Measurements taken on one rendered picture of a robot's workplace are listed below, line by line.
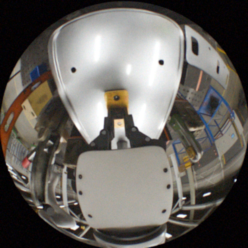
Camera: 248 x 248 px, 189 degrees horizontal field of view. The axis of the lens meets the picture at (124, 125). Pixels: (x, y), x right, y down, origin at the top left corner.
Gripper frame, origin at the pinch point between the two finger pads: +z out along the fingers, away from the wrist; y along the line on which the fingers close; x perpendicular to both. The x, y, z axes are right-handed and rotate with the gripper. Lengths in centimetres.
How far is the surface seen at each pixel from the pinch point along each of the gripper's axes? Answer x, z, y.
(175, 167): -389, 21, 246
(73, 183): -27.6, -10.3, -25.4
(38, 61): 27, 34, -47
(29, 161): 0.4, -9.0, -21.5
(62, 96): 5.2, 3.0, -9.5
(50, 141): 0.2, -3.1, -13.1
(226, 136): -241, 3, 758
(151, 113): -1.5, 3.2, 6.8
